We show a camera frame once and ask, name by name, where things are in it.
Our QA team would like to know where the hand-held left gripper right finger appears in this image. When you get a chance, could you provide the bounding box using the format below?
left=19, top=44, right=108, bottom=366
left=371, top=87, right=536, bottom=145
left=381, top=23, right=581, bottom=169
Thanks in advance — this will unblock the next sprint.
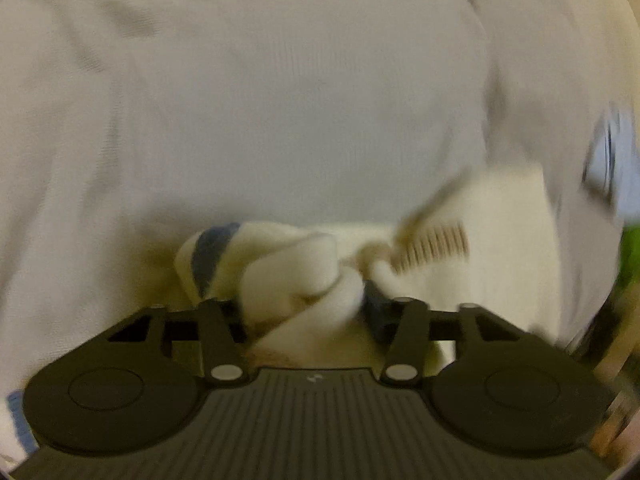
left=364, top=282, right=527, bottom=387

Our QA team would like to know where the white bed sheet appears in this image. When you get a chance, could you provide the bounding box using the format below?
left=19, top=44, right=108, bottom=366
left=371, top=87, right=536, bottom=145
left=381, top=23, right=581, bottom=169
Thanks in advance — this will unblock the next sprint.
left=0, top=0, right=640, bottom=463

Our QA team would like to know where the green object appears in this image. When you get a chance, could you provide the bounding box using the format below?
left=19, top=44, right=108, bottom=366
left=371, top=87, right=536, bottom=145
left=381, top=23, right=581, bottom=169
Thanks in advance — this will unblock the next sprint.
left=619, top=227, right=640, bottom=288

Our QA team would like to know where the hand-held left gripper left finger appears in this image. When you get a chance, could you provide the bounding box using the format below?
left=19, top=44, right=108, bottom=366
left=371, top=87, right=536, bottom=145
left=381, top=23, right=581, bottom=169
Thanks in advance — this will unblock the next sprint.
left=106, top=299, right=247, bottom=387

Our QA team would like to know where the light blue cloth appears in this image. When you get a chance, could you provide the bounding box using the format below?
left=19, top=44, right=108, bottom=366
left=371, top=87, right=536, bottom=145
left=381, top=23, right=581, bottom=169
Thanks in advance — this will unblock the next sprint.
left=581, top=101, right=640, bottom=222

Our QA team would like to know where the cream fleece garment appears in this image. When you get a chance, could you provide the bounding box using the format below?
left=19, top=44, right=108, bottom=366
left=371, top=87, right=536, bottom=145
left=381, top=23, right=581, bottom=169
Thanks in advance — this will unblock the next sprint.
left=174, top=164, right=567, bottom=367

